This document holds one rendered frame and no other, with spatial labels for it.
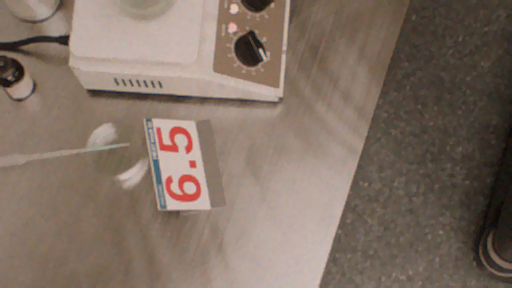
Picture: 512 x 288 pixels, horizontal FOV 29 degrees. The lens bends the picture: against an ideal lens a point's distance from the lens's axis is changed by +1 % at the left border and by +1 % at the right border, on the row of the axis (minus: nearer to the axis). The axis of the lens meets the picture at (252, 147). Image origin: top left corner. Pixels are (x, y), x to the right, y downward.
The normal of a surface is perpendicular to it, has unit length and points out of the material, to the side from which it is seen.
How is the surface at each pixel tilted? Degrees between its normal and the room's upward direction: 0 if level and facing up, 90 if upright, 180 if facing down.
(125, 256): 0
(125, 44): 0
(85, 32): 0
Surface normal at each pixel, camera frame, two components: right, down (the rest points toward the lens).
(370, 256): -0.04, -0.28
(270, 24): 0.47, -0.21
